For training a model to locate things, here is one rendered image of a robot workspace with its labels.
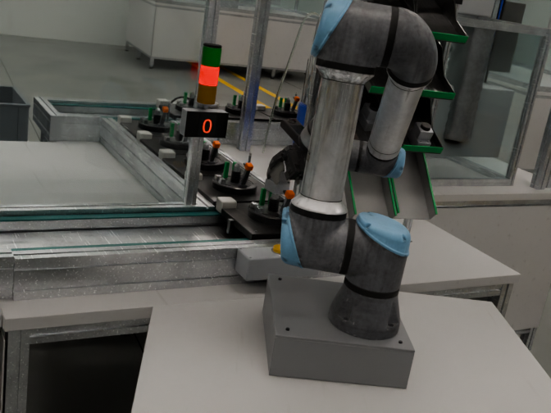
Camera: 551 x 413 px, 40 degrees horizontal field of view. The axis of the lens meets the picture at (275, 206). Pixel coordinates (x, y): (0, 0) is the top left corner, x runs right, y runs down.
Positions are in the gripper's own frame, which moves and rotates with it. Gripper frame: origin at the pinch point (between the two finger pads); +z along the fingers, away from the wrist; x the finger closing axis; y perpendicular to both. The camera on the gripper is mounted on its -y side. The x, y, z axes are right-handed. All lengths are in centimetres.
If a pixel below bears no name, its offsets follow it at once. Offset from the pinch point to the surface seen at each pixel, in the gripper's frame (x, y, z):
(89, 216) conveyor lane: -49, 3, 17
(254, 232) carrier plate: -10.7, 16.7, 1.9
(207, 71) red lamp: -20.5, -23.9, -12.3
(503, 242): 146, -4, 66
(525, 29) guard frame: 139, -72, 6
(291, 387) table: -27, 64, -26
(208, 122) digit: -18.6, -14.3, -2.8
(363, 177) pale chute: 28.5, 1.2, 0.0
